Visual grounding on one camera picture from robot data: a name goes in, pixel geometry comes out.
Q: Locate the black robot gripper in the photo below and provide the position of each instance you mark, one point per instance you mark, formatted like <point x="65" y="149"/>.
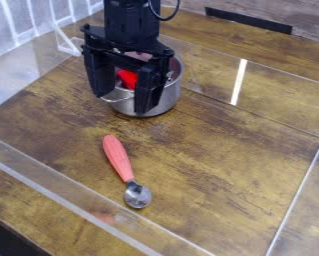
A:
<point x="130" y="30"/>

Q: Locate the pink handled metal spoon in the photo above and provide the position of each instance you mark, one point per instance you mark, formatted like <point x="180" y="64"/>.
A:
<point x="138" y="195"/>

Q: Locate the red object in pot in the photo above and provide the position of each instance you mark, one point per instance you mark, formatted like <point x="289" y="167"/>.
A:
<point x="129" y="79"/>

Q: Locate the small silver metal pot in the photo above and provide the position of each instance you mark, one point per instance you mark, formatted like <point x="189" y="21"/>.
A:
<point x="121" y="98"/>

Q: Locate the black strip on table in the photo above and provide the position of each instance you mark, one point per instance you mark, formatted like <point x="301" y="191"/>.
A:
<point x="248" y="20"/>

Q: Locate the clear acrylic barrier back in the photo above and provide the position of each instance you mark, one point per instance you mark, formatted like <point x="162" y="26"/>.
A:
<point x="273" y="93"/>

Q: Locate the clear acrylic barrier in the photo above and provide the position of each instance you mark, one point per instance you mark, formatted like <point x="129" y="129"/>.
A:
<point x="273" y="93"/>
<point x="121" y="222"/>

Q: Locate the clear acrylic barrier front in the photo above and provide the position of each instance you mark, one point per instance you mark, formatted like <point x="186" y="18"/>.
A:
<point x="121" y="222"/>

